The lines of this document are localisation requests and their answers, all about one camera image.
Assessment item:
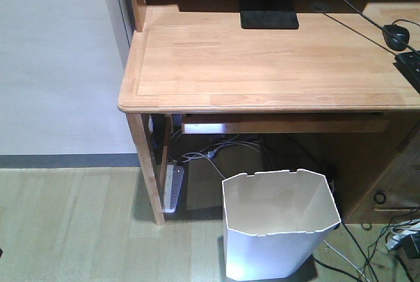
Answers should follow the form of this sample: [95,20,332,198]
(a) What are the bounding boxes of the black computer mouse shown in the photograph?
[383,24,410,51]

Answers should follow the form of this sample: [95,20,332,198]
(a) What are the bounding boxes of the white power strip on floor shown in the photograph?
[386,219,419,251]

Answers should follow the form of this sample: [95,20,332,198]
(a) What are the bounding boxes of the black keyboard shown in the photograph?
[395,52,420,92]

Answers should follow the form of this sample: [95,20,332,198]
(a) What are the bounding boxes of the black monitor stand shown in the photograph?
[239,0,299,30]

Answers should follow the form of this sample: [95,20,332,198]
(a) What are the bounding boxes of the light wooden desk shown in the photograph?
[118,0,419,225]

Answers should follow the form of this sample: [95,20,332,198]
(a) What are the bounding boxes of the white plastic trash bin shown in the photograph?
[222,169,341,281]

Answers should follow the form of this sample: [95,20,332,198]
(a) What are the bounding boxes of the black monitor cable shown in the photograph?
[310,0,420,58]

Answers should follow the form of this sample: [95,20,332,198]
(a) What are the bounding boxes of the grey cables under desk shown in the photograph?
[169,131,263,180]

